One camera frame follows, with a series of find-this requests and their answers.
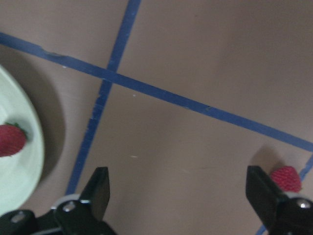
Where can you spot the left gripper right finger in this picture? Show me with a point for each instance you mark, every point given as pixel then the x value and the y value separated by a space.
pixel 265 197

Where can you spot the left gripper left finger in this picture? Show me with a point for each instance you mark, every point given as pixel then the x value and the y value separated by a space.
pixel 96 193

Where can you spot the red strawberry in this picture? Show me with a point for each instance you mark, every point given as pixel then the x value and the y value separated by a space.
pixel 287 179
pixel 12 139

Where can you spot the pale green plate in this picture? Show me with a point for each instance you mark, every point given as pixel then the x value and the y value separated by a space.
pixel 19 173

